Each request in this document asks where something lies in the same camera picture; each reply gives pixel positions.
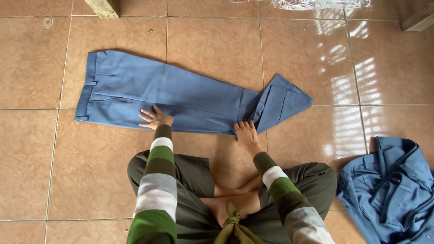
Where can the blue trousers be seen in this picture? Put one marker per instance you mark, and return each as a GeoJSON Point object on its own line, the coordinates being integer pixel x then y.
{"type": "Point", "coordinates": [176, 96]}

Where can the clear plastic bag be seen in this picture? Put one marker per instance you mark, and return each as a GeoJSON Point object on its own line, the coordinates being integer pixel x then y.
{"type": "Point", "coordinates": [305, 4]}

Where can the olive green scarf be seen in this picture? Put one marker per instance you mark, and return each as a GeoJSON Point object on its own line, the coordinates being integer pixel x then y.
{"type": "Point", "coordinates": [234, 227]}

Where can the heap of blue clothes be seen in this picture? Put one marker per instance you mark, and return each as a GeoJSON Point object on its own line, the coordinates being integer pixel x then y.
{"type": "Point", "coordinates": [390, 193]}

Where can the person's right fingers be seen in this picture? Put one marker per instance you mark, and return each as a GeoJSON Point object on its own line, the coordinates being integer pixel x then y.
{"type": "Point", "coordinates": [243, 126]}

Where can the person's right hand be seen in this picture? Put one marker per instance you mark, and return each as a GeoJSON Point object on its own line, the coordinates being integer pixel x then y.
{"type": "Point", "coordinates": [246, 135]}

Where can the person's left hand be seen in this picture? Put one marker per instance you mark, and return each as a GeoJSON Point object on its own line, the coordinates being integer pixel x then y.
{"type": "Point", "coordinates": [159, 119]}

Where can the person's crossed legs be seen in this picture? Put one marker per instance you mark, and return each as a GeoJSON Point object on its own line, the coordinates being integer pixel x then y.
{"type": "Point", "coordinates": [217, 196]}

